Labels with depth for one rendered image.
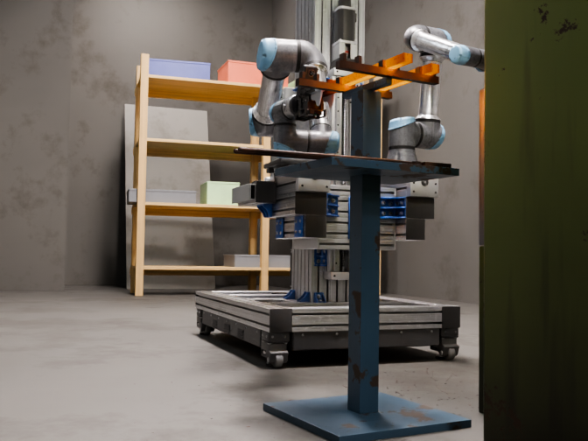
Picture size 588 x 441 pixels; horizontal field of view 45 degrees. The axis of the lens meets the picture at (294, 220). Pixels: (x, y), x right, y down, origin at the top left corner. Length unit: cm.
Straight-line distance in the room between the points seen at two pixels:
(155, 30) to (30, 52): 212
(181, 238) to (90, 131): 187
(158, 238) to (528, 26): 738
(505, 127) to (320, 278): 158
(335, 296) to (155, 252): 574
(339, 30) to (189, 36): 689
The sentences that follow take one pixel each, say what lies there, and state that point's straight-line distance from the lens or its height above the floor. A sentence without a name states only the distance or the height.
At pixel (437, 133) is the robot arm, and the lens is 324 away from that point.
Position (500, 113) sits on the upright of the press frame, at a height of 77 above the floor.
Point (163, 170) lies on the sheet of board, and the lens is 909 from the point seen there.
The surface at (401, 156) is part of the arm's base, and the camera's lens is 310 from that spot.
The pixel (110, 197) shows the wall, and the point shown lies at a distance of 943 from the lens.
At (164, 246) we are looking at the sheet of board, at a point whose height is 51.
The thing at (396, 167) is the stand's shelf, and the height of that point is 66.
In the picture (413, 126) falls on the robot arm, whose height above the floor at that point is 100.
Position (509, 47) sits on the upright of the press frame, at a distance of 176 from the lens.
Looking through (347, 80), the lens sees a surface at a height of 93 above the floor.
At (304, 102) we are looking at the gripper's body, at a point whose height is 90.
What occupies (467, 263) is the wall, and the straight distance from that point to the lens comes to 696.
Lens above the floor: 43
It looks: 3 degrees up
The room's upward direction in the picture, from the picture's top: 1 degrees clockwise
